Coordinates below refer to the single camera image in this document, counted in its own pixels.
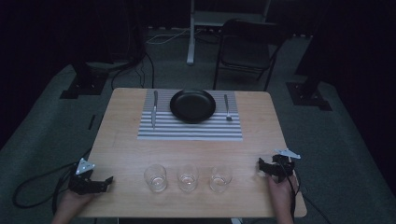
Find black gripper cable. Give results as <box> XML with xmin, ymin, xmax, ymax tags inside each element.
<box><xmin>11</xmin><ymin>147</ymin><xmax>92</xmax><ymax>216</ymax></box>
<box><xmin>277</xmin><ymin>161</ymin><xmax>334</xmax><ymax>224</ymax></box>

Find black floor cable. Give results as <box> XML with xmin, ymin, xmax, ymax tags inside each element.
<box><xmin>110</xmin><ymin>50</ymin><xmax>156</xmax><ymax>91</ymax></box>

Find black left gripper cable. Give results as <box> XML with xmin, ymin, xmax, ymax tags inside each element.
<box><xmin>11</xmin><ymin>147</ymin><xmax>92</xmax><ymax>216</ymax></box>

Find person's right hand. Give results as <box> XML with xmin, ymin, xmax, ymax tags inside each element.
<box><xmin>266</xmin><ymin>174</ymin><xmax>299</xmax><ymax>213</ymax></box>

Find black folding chair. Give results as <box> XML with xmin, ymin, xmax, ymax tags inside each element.
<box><xmin>212</xmin><ymin>18</ymin><xmax>288</xmax><ymax>92</ymax></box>

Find black stand base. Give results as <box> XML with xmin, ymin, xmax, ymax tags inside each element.
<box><xmin>59</xmin><ymin>61</ymin><xmax>110</xmax><ymax>101</ymax></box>
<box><xmin>285</xmin><ymin>74</ymin><xmax>333</xmax><ymax>112</ymax></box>

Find person's left hand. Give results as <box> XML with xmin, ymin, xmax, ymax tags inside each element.
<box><xmin>57</xmin><ymin>189</ymin><xmax>94</xmax><ymax>217</ymax></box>

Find silver fork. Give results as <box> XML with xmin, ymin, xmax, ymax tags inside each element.
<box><xmin>223</xmin><ymin>93</ymin><xmax>233</xmax><ymax>122</ymax></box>

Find white metal stand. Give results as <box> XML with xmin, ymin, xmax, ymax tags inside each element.
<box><xmin>186</xmin><ymin>0</ymin><xmax>273</xmax><ymax>65</ymax></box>

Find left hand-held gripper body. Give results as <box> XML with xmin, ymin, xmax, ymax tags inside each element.
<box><xmin>67</xmin><ymin>158</ymin><xmax>107</xmax><ymax>196</ymax></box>

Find white floor cable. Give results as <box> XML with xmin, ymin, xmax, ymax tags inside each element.
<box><xmin>145</xmin><ymin>27</ymin><xmax>191</xmax><ymax>46</ymax></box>

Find striped grey placemat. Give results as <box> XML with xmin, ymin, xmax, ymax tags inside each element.
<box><xmin>136</xmin><ymin>89</ymin><xmax>244</xmax><ymax>142</ymax></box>

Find silver knife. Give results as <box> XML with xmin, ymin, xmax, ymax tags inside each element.
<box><xmin>150</xmin><ymin>90</ymin><xmax>159</xmax><ymax>131</ymax></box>

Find black plate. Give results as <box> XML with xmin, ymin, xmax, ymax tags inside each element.
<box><xmin>169</xmin><ymin>89</ymin><xmax>217</xmax><ymax>124</ymax></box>

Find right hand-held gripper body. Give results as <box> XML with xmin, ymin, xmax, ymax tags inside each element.
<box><xmin>262</xmin><ymin>147</ymin><xmax>302</xmax><ymax>184</ymax></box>

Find clear drinking glass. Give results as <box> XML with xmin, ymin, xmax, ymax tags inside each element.
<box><xmin>143</xmin><ymin>163</ymin><xmax>168</xmax><ymax>193</ymax></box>
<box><xmin>209</xmin><ymin>164</ymin><xmax>233</xmax><ymax>193</ymax></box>
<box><xmin>177</xmin><ymin>163</ymin><xmax>200</xmax><ymax>193</ymax></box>

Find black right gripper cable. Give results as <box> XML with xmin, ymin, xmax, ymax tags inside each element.
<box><xmin>277</xmin><ymin>161</ymin><xmax>334</xmax><ymax>224</ymax></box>

